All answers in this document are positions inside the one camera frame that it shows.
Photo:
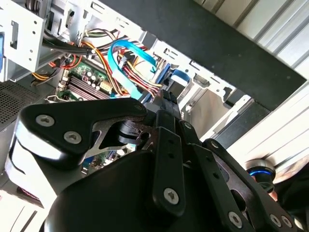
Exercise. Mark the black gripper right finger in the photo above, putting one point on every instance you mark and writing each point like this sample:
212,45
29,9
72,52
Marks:
211,166

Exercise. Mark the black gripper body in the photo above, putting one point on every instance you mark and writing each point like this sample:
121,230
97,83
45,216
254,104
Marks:
108,198

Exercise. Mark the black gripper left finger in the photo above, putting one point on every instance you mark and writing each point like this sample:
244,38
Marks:
72,116

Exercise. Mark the person's hand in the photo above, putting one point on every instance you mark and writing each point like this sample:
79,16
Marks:
293,172

